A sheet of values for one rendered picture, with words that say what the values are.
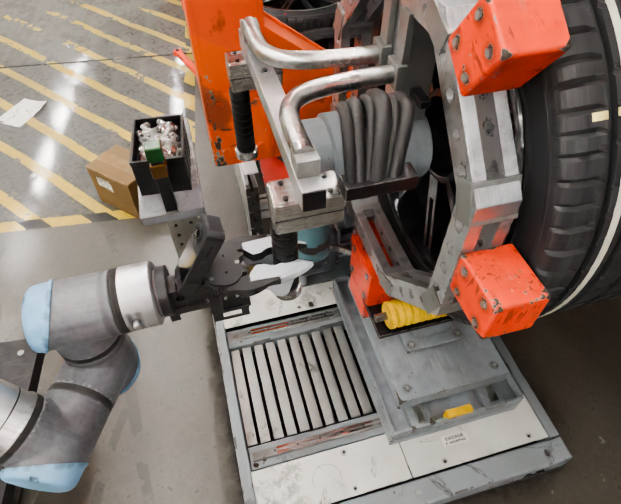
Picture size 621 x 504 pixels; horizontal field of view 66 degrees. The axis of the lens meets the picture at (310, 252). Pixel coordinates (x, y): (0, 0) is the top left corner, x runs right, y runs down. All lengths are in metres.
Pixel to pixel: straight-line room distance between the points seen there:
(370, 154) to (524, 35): 0.19
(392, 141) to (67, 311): 0.45
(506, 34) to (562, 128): 0.13
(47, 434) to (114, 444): 0.81
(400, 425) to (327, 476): 0.22
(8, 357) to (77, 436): 0.69
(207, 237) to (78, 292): 0.18
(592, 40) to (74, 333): 0.68
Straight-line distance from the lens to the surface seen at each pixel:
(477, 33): 0.55
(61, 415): 0.73
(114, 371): 0.76
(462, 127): 0.58
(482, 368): 1.33
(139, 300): 0.65
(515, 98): 0.64
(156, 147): 1.18
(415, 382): 1.26
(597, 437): 1.63
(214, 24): 1.12
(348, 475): 1.32
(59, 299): 0.67
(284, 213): 0.57
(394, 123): 0.57
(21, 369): 1.35
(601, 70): 0.61
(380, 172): 0.55
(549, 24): 0.55
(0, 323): 1.88
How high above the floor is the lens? 1.34
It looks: 50 degrees down
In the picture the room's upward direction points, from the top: straight up
